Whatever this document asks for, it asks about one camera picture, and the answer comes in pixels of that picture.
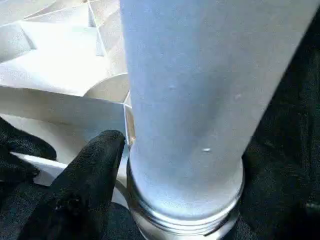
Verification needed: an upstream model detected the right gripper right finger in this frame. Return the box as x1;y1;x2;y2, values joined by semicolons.
234;140;320;240

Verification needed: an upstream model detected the white plastic table leg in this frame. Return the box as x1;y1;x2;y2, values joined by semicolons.
119;0;320;240

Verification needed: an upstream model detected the white plastic table top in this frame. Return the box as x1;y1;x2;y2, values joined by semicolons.
0;0;137;212

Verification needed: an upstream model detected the black work mat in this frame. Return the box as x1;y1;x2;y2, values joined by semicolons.
0;15;320;240

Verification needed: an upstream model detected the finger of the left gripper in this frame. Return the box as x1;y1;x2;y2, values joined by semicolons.
0;117;57;187

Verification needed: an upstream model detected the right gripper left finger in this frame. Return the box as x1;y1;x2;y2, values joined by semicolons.
17;130;127;240

